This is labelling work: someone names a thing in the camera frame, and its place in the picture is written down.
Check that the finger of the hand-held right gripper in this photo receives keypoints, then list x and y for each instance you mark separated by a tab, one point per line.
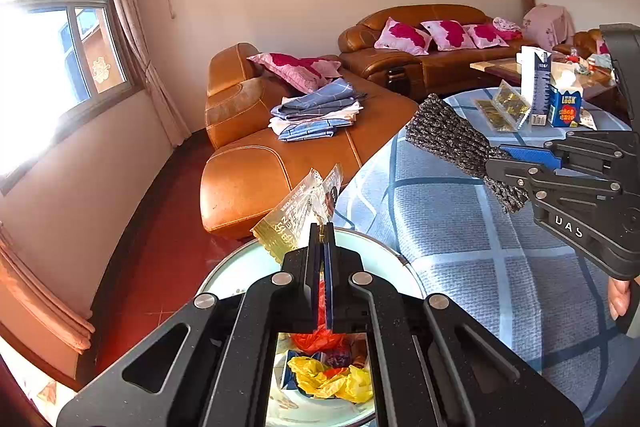
550	187
530	155

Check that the clear gold printed packet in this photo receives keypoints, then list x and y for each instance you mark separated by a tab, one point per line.
295	217

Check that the blue plaid tablecloth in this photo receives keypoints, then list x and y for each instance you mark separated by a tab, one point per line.
450	232

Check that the folded blue plaid bedding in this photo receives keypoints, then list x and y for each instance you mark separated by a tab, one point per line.
317	107

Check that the small blue carton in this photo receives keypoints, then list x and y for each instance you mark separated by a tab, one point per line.
565	107

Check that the long pink floral pillow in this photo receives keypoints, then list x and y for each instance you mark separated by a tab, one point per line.
295	69

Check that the beige curtain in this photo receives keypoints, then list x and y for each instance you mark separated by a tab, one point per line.
142	47

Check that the sliding window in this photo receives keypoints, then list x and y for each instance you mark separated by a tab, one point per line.
55	72

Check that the glass top coffee table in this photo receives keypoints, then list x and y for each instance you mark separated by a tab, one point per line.
500	68

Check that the light blue clothes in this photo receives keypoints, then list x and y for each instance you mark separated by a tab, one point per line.
600	61

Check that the crushed white blue carton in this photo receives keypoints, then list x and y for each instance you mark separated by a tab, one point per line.
286	374

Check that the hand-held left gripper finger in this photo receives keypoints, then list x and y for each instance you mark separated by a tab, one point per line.
318	302
330	307

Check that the orange leather armchair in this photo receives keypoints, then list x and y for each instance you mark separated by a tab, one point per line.
582	39

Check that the person's right hand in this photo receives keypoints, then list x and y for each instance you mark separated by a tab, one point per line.
619	299

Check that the orange leather three-seat sofa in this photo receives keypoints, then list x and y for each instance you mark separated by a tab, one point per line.
445	69

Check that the red paper window decoration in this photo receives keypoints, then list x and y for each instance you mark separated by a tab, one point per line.
100	68

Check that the orange leather chaise sofa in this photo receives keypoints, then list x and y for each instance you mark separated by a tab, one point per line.
245	187

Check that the orange curtain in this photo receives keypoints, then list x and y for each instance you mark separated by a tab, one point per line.
40	302

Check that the pink cloth cover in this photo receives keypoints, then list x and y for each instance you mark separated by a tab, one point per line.
547	24

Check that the mint green giraffe trash bin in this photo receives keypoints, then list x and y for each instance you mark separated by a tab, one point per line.
240	267

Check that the pink floral blanket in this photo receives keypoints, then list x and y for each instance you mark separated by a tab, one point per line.
507	27

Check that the tall white blue carton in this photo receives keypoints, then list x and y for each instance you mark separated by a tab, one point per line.
537	82

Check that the red plastic bag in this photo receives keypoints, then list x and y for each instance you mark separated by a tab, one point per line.
315	342

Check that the small white packet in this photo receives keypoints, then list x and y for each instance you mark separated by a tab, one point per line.
589	121

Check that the yellow plastic bag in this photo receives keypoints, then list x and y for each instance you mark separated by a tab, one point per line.
350	384

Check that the grey knitted cloth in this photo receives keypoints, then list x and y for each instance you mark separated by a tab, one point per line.
450	132

